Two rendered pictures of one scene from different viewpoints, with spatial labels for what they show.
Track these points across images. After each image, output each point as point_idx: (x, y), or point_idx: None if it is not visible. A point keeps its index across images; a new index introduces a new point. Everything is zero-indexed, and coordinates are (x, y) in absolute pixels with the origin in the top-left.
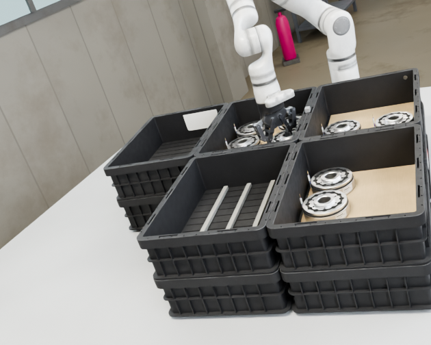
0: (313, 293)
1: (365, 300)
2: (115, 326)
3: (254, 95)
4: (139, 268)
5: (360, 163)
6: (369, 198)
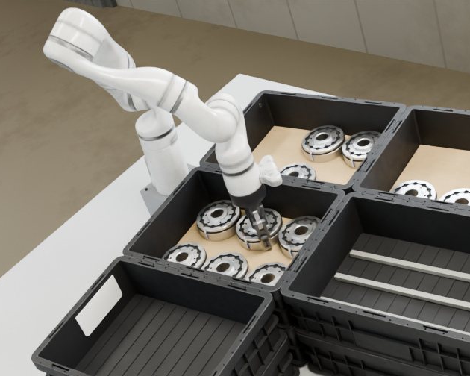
0: None
1: None
2: None
3: (242, 186)
4: None
5: (392, 175)
6: (459, 184)
